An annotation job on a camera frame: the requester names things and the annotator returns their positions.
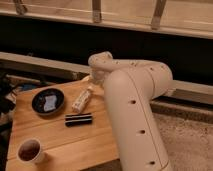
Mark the white bottle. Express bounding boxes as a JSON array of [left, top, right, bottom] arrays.
[[72, 86, 93, 113]]

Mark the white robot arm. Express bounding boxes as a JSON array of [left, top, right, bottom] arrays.
[[88, 52, 173, 171]]

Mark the black rectangular box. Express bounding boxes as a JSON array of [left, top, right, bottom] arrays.
[[65, 113, 93, 127]]

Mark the pale cloth in bowl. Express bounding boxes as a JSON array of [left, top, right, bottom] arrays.
[[44, 95, 57, 112]]

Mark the black bowl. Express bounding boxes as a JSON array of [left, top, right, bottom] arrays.
[[32, 88, 65, 116]]

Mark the wooden table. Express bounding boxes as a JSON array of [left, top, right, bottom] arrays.
[[6, 81, 118, 171]]

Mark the middle wooden railing post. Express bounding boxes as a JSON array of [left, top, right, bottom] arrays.
[[92, 0, 102, 23]]

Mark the wooden railing post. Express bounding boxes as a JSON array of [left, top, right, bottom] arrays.
[[13, 0, 27, 15], [151, 0, 167, 30], [92, 0, 102, 23]]

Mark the right wooden railing post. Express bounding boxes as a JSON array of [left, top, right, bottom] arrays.
[[151, 0, 167, 30]]

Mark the left wooden railing post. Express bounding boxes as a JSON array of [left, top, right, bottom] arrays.
[[13, 0, 27, 15]]

